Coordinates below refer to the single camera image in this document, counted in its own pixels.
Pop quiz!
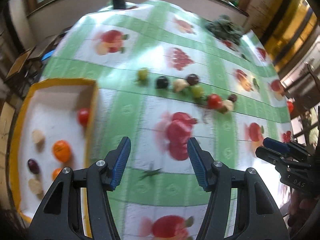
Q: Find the beige cake chunk front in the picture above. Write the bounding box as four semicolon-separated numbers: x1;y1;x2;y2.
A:
28;178;43;195

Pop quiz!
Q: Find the beige cake chunk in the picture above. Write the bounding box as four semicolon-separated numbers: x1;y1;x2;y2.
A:
172;79;190;93
28;178;43;195

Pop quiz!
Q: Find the small orange tangerine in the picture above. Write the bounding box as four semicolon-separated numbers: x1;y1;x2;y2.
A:
52;168;62;181

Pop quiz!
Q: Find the pale cake chunk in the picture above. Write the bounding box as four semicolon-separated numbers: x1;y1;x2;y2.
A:
219;100;234;114

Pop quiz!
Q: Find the dark red date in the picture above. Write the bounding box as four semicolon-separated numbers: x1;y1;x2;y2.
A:
228;94;238;103

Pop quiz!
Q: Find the large orange tangerine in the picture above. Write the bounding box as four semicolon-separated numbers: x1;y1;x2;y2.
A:
52;140;72;163

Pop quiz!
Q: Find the large red tomato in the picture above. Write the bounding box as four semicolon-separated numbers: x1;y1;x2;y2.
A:
207;94;222;109

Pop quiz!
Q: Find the round breaded cake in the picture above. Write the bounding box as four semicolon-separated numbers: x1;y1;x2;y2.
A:
31;129;46;145

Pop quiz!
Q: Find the large green grape with stem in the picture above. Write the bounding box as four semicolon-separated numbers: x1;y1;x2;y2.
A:
191;85;204;99

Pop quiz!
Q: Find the dark red plum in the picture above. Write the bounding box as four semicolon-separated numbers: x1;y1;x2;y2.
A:
186;74;200;86

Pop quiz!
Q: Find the small red tomato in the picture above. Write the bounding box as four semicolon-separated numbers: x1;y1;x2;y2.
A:
77;108;90;127

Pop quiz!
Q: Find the black plum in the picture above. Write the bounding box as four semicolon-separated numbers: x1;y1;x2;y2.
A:
156;76;169;89

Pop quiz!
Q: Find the small green grape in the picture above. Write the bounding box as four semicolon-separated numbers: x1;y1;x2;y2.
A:
137;68;149;81

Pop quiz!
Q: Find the person right hand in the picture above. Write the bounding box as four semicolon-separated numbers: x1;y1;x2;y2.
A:
287;190;318;228

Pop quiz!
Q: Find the dry brown stem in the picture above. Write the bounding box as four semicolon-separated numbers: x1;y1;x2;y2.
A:
201;107;212;125

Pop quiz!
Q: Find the carved wooden chair right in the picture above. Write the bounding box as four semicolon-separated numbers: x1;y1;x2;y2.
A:
284;63;319;113

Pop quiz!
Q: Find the yellow rimmed white tray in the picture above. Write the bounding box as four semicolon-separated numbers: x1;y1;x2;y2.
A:
9;78;99;225

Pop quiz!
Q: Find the dark green leafy vegetable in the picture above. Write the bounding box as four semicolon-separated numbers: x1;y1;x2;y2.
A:
205;15;244;45

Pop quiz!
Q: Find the dark wooden stool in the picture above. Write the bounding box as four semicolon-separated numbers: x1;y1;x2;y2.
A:
27;35;59;62
4;46;35;87

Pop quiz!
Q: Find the blue white box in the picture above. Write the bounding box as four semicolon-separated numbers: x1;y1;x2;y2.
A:
41;50;55;61

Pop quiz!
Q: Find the black pen holder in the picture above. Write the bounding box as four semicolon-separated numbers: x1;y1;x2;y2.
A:
112;0;126;10

